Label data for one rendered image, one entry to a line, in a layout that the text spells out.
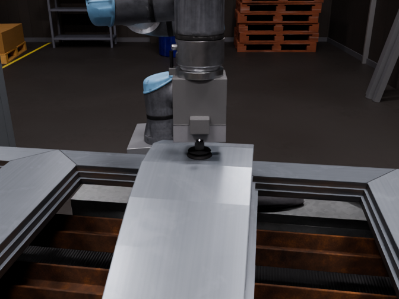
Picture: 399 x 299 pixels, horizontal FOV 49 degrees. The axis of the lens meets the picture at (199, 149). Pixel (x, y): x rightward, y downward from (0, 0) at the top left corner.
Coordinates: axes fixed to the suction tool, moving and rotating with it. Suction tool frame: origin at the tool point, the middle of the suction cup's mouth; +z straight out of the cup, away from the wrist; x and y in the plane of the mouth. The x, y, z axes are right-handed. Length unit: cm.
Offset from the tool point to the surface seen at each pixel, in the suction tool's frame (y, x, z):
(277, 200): 23, 42, 32
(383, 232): 36.0, 4.1, 17.4
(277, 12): 132, 673, 41
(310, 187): 26.3, 23.6, 17.6
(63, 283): -29.9, 9.2, 33.8
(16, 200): -39.2, 14.5, 15.9
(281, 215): 23, 38, 34
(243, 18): 76, 674, 52
